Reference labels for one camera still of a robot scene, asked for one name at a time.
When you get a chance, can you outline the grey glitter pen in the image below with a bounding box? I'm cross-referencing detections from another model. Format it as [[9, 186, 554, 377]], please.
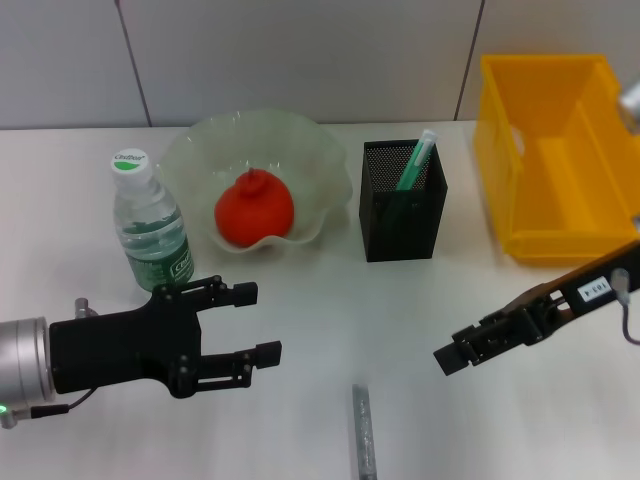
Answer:
[[350, 383, 380, 480]]

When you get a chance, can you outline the green pen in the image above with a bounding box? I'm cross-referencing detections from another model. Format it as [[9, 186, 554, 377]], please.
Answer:
[[387, 128, 438, 231]]

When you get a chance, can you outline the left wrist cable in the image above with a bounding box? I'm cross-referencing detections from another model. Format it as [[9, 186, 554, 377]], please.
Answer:
[[0, 388, 97, 430]]

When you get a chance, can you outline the yellow plastic bin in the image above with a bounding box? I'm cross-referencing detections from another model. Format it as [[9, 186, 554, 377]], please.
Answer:
[[473, 53, 640, 267]]

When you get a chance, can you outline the black mesh pen holder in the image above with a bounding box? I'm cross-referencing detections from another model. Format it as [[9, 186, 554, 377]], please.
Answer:
[[358, 139, 450, 264]]

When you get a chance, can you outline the right wrist silver connector plug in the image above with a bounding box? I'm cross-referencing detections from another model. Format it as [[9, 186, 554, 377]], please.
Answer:
[[611, 268, 633, 305]]

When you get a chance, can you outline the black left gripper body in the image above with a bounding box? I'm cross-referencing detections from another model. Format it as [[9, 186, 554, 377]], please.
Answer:
[[48, 285, 204, 400]]

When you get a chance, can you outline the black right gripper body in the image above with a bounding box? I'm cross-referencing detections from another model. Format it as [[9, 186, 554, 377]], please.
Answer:
[[516, 244, 640, 347]]

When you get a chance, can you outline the red-orange fruit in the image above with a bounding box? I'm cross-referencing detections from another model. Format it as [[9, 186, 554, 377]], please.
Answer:
[[213, 168, 296, 250]]

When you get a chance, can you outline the green glass fruit bowl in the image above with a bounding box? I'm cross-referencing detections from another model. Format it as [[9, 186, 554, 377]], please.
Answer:
[[158, 106, 352, 258]]

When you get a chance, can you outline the clear green-label water bottle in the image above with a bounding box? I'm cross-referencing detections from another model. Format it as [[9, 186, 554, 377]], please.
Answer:
[[109, 148, 196, 294]]

